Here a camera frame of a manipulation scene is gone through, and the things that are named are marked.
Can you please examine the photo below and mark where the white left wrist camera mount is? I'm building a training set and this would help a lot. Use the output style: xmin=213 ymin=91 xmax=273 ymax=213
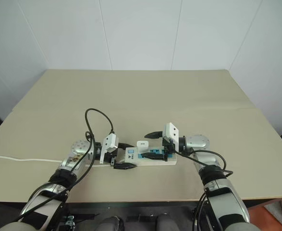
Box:
xmin=99 ymin=133 xmax=120 ymax=165

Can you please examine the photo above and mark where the small teal clip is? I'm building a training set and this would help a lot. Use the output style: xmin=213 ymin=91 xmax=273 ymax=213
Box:
xmin=65 ymin=215 xmax=76 ymax=227

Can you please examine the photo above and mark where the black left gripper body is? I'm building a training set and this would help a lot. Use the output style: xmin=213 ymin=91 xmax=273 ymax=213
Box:
xmin=110 ymin=143 xmax=123 ymax=167

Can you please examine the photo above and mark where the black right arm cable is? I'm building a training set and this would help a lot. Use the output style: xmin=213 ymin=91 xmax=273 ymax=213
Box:
xmin=169 ymin=141 xmax=234 ymax=227

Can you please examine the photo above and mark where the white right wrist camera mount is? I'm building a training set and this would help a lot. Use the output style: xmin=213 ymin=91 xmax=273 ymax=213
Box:
xmin=162 ymin=122 xmax=180 ymax=153

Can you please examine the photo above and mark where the white power strip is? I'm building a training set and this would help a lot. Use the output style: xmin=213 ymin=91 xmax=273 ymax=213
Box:
xmin=120 ymin=145 xmax=178 ymax=167

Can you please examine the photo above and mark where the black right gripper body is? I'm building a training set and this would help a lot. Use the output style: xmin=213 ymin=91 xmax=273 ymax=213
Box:
xmin=161 ymin=137 xmax=176 ymax=162

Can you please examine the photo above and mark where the grey rounded shape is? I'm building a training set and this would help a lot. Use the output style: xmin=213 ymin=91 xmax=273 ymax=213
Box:
xmin=99 ymin=215 xmax=125 ymax=231

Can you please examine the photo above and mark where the black table frame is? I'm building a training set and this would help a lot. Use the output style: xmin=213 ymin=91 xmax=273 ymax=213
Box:
xmin=63 ymin=198 xmax=282 ymax=219

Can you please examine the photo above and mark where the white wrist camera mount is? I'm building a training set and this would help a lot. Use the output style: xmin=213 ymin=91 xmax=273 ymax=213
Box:
xmin=162 ymin=122 xmax=180 ymax=153
xmin=99 ymin=133 xmax=120 ymax=165

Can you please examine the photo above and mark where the grey foam piece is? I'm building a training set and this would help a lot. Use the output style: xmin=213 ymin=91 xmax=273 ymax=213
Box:
xmin=263 ymin=199 xmax=282 ymax=218

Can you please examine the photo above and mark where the white power strip cord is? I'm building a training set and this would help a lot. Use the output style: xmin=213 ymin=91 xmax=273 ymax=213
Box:
xmin=0 ymin=154 xmax=112 ymax=168

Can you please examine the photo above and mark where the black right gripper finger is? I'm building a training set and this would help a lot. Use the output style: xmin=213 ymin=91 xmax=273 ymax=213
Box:
xmin=144 ymin=130 xmax=164 ymax=140
xmin=140 ymin=152 xmax=167 ymax=160

